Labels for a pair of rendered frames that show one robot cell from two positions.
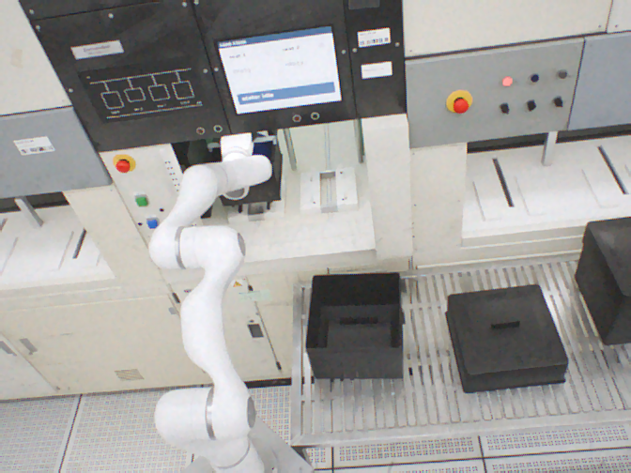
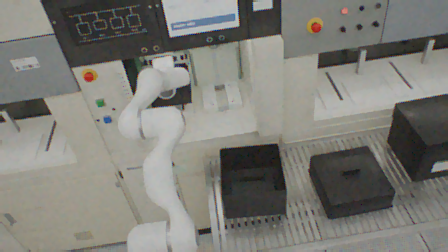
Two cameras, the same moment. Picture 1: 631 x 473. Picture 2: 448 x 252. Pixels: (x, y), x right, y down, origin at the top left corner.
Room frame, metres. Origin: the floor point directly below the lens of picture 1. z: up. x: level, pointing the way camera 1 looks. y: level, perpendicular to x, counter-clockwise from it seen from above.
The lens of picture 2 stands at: (-0.03, 0.20, 2.23)
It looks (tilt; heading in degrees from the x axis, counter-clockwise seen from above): 42 degrees down; 350
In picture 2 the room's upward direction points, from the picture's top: 8 degrees counter-clockwise
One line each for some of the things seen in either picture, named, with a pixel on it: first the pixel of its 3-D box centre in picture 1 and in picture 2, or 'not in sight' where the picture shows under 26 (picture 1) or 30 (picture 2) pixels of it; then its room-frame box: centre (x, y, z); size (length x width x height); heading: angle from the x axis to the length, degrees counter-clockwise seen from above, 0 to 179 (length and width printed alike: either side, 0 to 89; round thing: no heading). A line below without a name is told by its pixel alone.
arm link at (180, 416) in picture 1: (201, 425); (159, 249); (0.69, 0.36, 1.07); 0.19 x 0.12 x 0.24; 80
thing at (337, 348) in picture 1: (357, 325); (252, 180); (1.03, -0.07, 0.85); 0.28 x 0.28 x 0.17; 77
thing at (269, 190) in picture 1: (246, 160); (167, 76); (1.64, 0.18, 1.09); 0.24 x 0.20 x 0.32; 81
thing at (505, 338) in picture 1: (503, 333); (349, 178); (0.91, -0.49, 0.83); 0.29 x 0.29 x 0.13; 84
